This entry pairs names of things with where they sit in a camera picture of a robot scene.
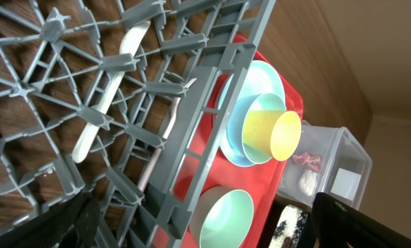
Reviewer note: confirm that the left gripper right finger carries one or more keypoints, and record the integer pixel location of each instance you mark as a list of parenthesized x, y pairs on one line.
[(336, 224)]

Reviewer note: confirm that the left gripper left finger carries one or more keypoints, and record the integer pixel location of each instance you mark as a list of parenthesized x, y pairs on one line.
[(70, 224)]

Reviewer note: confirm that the white tissue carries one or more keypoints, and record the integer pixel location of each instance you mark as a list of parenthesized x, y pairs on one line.
[(308, 181)]

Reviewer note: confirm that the red snack wrapper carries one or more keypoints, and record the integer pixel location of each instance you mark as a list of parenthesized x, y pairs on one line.
[(311, 161)]

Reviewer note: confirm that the white plastic spoon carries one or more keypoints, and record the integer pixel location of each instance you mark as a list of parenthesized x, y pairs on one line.
[(125, 62)]

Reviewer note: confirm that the black waste tray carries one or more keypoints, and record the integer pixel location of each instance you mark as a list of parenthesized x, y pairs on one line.
[(307, 240)]

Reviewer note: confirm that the grey dishwasher rack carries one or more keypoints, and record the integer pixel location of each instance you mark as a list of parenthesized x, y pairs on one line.
[(52, 77)]

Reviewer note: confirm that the food scraps and rice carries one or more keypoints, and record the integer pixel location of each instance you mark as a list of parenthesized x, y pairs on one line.
[(289, 228)]

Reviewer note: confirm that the clear plastic bin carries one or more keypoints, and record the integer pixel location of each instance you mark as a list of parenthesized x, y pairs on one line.
[(345, 166)]

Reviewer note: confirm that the red plastic tray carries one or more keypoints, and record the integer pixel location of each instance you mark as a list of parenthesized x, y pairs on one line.
[(261, 181)]

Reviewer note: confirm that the yellow plastic cup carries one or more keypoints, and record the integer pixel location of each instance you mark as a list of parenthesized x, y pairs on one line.
[(275, 133)]

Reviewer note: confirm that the small green bowl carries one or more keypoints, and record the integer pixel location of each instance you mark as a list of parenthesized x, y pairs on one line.
[(265, 101)]

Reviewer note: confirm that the light blue plate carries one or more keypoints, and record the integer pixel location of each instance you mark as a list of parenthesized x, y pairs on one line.
[(261, 78)]

